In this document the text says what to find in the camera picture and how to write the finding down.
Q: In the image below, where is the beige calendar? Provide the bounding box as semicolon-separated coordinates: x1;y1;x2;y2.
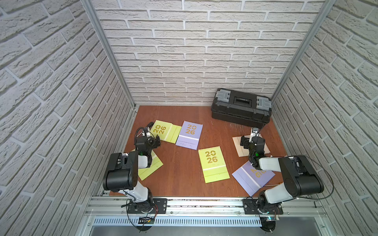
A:
232;135;270;157

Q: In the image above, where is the purple calendar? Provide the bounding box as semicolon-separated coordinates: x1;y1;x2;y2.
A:
232;161;275;197
176;121;203;150

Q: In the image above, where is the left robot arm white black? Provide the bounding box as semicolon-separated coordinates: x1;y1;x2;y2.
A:
102;136;160;213

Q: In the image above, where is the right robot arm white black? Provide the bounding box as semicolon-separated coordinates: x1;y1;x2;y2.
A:
240;128;324;214

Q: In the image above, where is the black grey toolbox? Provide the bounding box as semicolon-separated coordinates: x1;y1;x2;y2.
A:
211;88;272;129

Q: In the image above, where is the green calendar far left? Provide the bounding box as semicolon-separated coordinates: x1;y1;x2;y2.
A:
150;120;182;144

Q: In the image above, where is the green calendar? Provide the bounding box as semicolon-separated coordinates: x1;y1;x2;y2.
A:
138;151;163;181
198;146;230;183
150;120;182;144

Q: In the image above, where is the green calendar near left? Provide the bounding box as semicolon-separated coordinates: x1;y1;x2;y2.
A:
138;151;163;181

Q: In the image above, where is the green calendar centre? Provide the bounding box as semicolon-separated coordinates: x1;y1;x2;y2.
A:
198;146;230;183

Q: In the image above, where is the perforated metal grille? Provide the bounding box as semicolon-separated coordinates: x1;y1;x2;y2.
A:
93;216;262;227

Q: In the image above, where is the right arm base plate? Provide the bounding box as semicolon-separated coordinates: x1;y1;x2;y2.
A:
242;197;284;215

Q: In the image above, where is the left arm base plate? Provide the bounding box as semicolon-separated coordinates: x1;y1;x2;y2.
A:
127;198;168;214

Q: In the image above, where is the aluminium rail frame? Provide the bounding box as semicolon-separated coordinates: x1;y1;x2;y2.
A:
84;196;327;217

